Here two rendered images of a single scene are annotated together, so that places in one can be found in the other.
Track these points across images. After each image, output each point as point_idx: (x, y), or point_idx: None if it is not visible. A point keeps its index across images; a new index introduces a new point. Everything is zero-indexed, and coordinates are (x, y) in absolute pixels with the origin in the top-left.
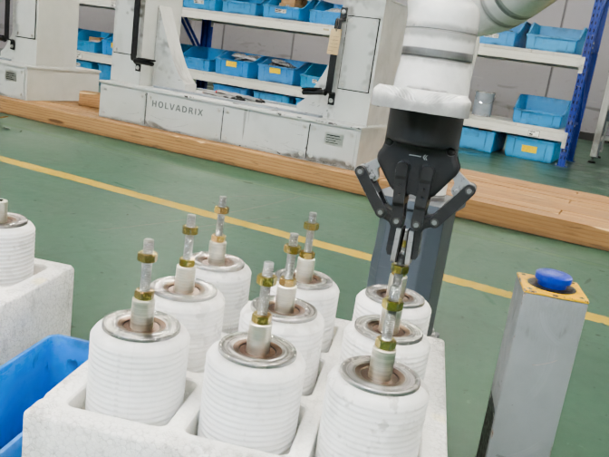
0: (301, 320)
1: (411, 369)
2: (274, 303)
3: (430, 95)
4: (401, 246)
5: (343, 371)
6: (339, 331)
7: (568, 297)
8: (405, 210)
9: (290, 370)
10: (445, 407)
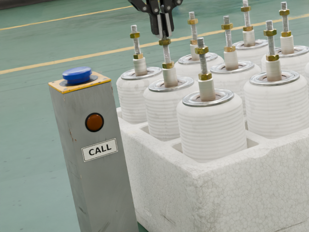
0: (210, 67)
1: (131, 78)
2: (243, 66)
3: None
4: (165, 27)
5: (154, 66)
6: (260, 136)
7: (62, 79)
8: (163, 2)
9: (175, 63)
10: (134, 138)
